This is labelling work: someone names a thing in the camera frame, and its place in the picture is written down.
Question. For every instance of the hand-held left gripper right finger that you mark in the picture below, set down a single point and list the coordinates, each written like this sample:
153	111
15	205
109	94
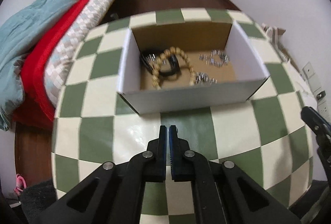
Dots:
173	156

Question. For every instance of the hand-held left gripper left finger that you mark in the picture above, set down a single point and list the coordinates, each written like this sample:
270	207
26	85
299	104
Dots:
161	151

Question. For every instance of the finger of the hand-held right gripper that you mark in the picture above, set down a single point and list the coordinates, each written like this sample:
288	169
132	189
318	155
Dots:
313	116
325	154

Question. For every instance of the white cardboard box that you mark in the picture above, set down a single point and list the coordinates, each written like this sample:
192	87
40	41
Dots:
186	100

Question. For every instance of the black smart band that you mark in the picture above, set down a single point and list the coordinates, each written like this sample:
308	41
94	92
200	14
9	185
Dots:
170	69

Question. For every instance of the black charger plug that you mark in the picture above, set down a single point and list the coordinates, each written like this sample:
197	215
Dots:
320	95

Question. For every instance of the green white checkered tablecloth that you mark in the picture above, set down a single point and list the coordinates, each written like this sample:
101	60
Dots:
232	131

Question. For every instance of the white grid pattern bag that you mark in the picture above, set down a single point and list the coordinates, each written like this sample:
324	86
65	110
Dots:
271	32

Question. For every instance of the pink plastic object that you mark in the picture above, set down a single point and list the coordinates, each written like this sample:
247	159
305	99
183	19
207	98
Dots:
20	184

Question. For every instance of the checkered grey mattress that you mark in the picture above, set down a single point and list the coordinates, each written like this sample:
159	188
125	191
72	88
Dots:
77	32

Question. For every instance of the red bedsheet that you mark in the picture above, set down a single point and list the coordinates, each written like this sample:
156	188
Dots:
36	71

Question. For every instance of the light blue blanket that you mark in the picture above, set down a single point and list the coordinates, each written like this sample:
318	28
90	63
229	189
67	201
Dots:
23	27

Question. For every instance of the white double wall socket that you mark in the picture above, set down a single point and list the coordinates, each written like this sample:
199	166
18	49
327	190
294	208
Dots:
309	71

